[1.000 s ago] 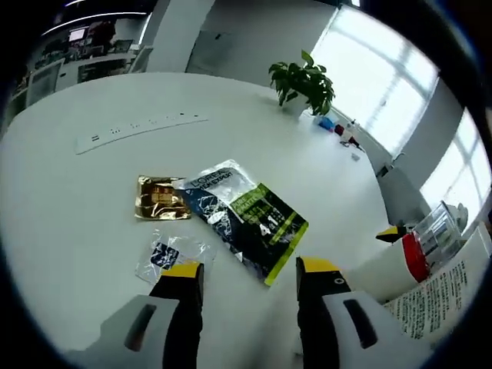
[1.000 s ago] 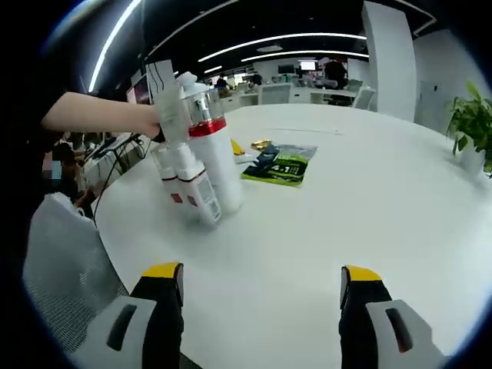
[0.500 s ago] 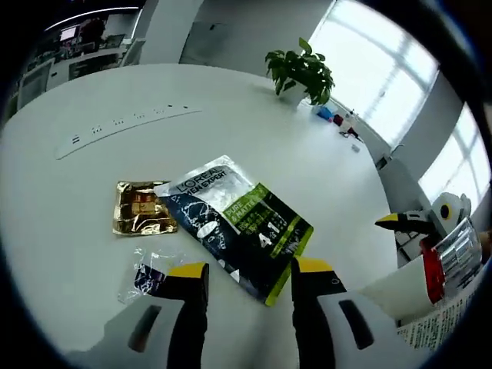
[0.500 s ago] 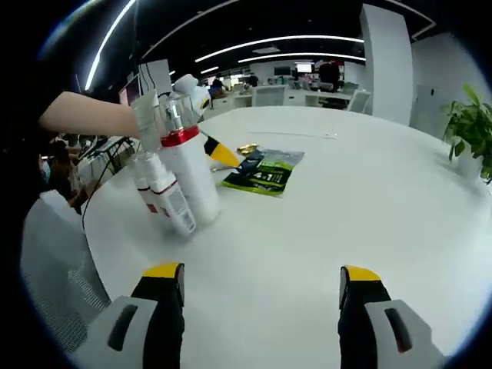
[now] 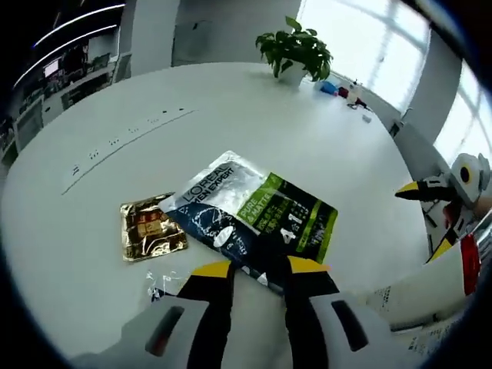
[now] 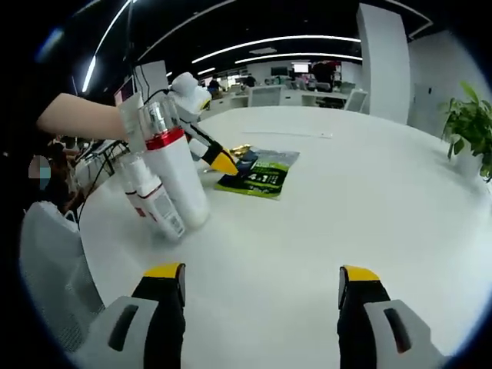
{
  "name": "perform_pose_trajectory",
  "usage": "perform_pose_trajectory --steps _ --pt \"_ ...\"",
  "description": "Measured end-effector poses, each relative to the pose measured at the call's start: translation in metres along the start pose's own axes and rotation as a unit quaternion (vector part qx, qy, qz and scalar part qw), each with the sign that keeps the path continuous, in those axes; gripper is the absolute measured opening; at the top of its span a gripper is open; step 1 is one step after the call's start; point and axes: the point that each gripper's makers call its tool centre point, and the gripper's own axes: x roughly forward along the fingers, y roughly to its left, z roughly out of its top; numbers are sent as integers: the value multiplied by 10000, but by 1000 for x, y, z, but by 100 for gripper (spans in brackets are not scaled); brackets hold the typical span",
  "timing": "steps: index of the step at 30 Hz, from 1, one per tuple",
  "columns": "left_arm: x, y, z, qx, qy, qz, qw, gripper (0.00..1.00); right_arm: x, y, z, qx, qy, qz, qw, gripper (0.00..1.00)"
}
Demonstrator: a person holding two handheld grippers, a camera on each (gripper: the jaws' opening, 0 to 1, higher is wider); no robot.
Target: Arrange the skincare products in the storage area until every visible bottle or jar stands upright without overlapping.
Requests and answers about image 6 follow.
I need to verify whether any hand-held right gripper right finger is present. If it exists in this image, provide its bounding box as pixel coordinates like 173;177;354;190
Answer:
337;264;450;369

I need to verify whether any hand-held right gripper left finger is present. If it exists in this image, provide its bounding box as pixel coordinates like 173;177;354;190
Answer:
71;262;188;369

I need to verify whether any gold foil skincare sachet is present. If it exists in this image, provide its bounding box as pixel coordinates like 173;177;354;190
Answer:
224;144;253;157

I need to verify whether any dark blue skincare sachet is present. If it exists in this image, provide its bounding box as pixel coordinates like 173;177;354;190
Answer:
232;149;260;176

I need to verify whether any tall red-collared skincare bottle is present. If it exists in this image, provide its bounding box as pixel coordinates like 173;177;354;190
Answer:
137;100;211;228

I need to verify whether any green black skincare packet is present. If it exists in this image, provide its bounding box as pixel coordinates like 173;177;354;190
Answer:
214;148;301;201

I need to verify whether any small clear-capped skincare bottle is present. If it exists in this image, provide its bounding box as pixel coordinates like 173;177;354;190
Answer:
130;158;186;241

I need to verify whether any small white red box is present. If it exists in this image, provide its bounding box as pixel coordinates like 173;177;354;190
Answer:
118;156;155;222

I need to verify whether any pink-screen monitor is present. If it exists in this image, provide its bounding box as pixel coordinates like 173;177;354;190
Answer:
115;75;136;107

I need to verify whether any white background office chair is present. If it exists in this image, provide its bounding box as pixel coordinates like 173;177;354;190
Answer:
248;85;284;108
345;88;368;112

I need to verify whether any long ceiling light strip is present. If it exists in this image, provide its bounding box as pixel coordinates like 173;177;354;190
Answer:
82;0;134;93

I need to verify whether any white mesh office chair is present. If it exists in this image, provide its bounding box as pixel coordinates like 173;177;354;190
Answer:
18;201;107;353

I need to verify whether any potted green plant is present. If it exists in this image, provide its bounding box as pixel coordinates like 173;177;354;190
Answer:
440;80;492;184

